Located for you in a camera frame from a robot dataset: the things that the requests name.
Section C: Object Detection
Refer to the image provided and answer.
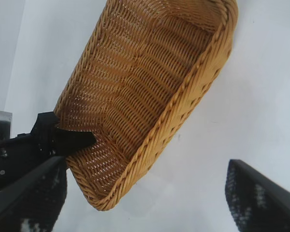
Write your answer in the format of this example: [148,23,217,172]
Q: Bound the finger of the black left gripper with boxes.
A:
[30,112,60,136]
[51,125,98,156]

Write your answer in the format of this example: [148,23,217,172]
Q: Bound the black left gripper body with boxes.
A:
[0,132,64,194]

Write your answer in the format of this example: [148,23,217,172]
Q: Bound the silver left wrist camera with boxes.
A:
[0,105,13,145]

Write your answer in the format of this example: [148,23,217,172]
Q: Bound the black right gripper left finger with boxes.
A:
[0,156,68,232]

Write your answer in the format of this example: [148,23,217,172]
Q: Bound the brown woven wicker basket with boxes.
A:
[53,0,239,212]

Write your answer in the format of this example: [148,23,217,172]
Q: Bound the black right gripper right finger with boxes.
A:
[224,159,290,232]

